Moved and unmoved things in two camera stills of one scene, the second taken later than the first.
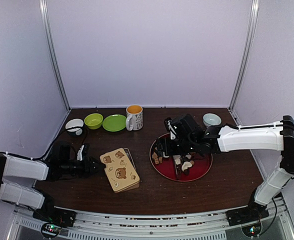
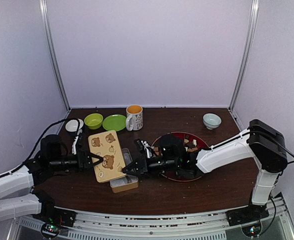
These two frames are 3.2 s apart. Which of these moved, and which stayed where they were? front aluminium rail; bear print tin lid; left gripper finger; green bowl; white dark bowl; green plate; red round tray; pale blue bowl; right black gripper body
Moved: left gripper finger; bear print tin lid; right black gripper body
Stayed: green bowl; white dark bowl; red round tray; green plate; front aluminium rail; pale blue bowl
